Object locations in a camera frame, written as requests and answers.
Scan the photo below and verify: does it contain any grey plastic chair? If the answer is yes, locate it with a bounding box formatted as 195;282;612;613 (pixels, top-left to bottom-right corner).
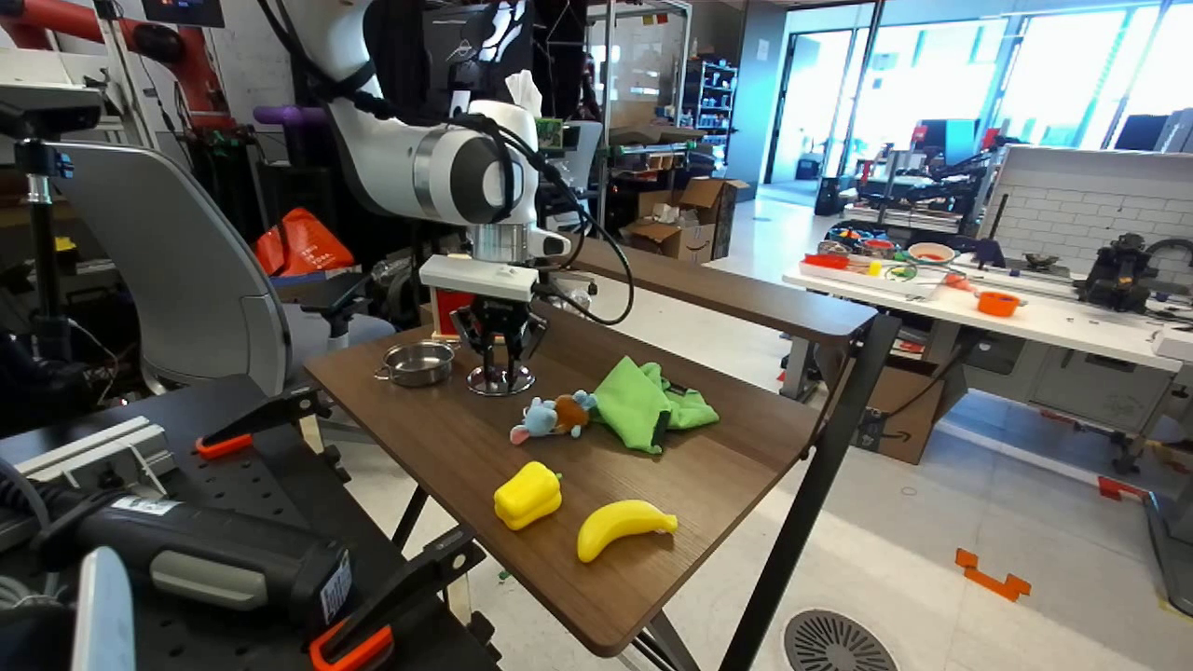
53;138;401;404

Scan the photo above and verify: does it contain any green cloth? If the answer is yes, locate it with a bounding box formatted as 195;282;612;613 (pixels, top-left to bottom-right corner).
586;354;723;457

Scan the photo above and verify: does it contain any orange fabric bag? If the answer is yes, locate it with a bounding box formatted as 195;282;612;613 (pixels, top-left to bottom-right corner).
250;206;359;280

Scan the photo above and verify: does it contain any red padded bar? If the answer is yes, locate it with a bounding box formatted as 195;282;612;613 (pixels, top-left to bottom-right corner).
0;0;236;134

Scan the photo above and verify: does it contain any black camera stand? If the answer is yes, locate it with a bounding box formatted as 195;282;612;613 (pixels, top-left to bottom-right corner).
0;82;110;368

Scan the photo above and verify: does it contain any round floor drain grate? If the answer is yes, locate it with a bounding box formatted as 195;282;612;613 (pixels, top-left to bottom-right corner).
780;606;902;671

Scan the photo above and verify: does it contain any white wrist mount bar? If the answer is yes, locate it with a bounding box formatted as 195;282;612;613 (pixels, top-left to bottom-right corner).
416;252;545;302

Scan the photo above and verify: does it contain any cardboard box under table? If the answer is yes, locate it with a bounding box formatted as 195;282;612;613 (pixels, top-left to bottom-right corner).
855;359;955;466

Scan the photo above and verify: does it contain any dark wooden bench table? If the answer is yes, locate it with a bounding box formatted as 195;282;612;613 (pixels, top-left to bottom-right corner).
532;236;902;671

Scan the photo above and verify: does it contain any open cardboard box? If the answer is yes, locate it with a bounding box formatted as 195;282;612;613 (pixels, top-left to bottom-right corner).
621;174;737;262

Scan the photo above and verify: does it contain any orange bowl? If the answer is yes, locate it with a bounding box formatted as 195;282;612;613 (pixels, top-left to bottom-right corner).
974;287;1029;322

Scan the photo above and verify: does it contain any black desktop machine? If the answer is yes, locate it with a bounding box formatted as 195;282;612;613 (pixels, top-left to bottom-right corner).
1074;232;1193;312

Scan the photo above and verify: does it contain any white perforated partition panel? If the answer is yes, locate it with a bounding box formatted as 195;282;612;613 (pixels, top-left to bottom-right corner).
985;147;1193;280

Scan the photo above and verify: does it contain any yellow toy banana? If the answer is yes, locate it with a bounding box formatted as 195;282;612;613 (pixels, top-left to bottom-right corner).
574;497;683;565

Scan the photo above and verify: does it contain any small steel pot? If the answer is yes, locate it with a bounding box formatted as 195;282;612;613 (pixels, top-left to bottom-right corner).
381;340;461;390

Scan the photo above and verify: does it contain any black device with grey button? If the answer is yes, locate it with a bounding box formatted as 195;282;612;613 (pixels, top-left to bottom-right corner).
69;497;359;627

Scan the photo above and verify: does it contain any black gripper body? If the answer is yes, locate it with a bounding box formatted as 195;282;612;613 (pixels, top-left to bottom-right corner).
453;294;550;359

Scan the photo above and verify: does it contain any black perforated mounting platform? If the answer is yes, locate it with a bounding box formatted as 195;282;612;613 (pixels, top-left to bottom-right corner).
0;378;498;671

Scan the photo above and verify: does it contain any silver aluminium rail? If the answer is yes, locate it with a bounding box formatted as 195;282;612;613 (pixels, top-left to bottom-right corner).
10;415;170;486

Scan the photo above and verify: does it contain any white work table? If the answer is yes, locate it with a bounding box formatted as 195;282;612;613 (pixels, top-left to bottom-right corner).
783;245;1193;378

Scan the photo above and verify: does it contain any black clamp with orange handle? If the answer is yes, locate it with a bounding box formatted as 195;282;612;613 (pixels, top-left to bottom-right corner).
190;383;337;466
307;527;488;671

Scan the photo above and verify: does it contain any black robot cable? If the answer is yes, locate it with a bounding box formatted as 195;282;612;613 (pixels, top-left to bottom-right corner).
488;117;641;332

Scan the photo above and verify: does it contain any yellow toy pepper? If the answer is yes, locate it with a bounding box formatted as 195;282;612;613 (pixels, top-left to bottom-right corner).
488;457;565;533

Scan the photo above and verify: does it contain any blue plush toy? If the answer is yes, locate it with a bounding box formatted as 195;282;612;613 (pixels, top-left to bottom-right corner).
507;386;601;448

